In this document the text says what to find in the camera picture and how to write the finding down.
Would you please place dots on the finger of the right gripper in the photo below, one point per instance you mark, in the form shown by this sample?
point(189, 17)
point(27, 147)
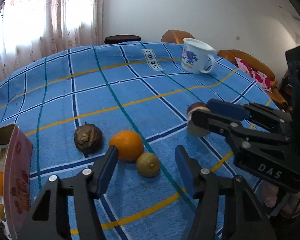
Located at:
point(245, 112)
point(219, 124)

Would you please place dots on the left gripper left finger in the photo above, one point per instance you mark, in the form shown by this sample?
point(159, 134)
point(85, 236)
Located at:
point(48, 217)

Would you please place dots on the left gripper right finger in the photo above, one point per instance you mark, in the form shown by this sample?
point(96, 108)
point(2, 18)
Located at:
point(233, 198)

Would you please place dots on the cut purple fruit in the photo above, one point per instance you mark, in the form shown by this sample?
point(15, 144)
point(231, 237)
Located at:
point(191, 127)

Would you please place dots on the dark wrinkled passion fruit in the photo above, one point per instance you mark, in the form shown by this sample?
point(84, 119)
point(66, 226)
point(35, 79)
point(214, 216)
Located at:
point(88, 138)

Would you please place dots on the green kiwi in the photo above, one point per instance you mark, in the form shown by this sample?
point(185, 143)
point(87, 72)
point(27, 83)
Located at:
point(148, 165)
point(2, 212)

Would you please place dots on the right hand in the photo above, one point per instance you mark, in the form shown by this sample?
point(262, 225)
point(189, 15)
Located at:
point(270, 197)

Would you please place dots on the pink red floral cloth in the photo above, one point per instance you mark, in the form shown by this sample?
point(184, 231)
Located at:
point(260, 77)

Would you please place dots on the pink metal tin box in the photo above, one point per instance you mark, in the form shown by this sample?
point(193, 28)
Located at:
point(16, 196)

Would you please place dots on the brown leather sofa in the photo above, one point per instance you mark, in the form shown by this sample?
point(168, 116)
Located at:
point(255, 64)

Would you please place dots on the white blue floral mug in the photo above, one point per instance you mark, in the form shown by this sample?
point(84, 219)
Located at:
point(197, 56)

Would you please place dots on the blue plaid tablecloth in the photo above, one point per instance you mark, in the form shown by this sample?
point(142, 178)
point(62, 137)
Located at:
point(133, 86)

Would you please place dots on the orange wooden chair back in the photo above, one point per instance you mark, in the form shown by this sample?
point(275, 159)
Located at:
point(175, 36)

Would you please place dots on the dark round stool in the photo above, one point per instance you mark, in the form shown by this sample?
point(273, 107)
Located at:
point(115, 39)

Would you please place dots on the sheer floral curtain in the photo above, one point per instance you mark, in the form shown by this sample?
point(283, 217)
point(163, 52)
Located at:
point(33, 29)

